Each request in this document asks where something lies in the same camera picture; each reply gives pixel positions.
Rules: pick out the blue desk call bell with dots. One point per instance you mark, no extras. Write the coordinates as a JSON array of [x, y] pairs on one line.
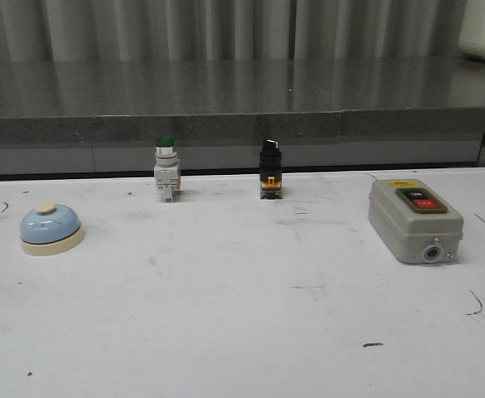
[[50, 229]]

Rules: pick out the black selector knob switch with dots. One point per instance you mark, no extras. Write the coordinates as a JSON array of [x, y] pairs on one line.
[[270, 170]]

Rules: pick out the green push button switch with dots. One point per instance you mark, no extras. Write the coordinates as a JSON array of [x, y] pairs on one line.
[[167, 172]]

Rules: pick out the grey on-off switch box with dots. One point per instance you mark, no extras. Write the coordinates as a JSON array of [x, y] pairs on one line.
[[417, 225]]

